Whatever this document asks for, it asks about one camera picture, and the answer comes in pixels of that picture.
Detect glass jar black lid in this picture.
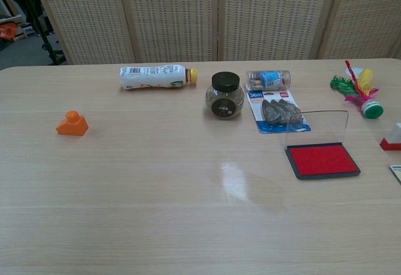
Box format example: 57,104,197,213
205,71,245,120

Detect colourful feather shuttlecock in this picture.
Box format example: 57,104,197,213
330,60,385,120

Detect black tripod stand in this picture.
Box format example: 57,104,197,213
18,0,66,66

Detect small orange block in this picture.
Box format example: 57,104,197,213
56,110,90,137

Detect red ink pad clear lid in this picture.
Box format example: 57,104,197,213
284,110,362,181

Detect blue packaged binder clips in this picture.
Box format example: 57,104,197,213
247,90,313,135

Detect orange plastic object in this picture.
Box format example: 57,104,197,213
0,23,16,41

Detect white label drink bottle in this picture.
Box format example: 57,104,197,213
119,64,199,91

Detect wooden woven folding screen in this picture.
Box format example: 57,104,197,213
29,0,401,66

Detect clear tube blue label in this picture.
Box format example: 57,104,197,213
244,70,291,93

